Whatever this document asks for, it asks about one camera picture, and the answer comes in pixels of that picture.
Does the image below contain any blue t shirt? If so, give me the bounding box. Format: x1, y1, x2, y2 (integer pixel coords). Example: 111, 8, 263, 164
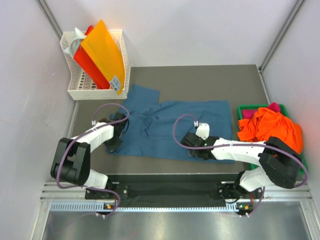
114, 84, 233, 162

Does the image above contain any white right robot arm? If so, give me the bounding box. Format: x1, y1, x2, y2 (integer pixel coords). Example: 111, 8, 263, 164
180, 132, 302, 198

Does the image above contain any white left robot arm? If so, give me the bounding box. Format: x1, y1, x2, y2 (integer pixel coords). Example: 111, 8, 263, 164
50, 112, 129, 199

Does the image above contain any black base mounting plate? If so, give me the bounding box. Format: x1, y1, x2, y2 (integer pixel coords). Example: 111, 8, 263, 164
84, 173, 263, 208

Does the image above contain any pink t shirt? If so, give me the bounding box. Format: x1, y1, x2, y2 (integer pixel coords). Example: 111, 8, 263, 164
238, 102, 281, 120

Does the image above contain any white perforated plastic basket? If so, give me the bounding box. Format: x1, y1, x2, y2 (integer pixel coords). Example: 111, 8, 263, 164
64, 30, 131, 101

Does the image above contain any orange t shirt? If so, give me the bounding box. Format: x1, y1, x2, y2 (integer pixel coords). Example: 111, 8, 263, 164
237, 107, 304, 154

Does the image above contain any red plastic board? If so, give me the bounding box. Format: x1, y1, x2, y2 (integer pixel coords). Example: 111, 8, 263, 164
73, 39, 110, 90

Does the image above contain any orange plastic board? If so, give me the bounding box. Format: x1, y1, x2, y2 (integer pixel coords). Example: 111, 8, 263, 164
80, 20, 125, 95

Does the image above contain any green plastic bin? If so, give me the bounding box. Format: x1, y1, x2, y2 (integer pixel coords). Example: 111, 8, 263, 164
237, 102, 308, 167

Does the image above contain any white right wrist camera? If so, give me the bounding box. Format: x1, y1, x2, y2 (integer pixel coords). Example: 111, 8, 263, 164
194, 121, 210, 140

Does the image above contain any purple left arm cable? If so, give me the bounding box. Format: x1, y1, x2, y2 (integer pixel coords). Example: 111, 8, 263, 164
55, 102, 131, 218

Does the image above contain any grey slotted cable duct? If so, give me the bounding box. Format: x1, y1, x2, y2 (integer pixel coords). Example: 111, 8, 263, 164
50, 201, 239, 213

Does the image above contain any light blue plastic ring tool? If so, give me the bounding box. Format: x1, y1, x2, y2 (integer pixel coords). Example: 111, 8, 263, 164
63, 27, 86, 58

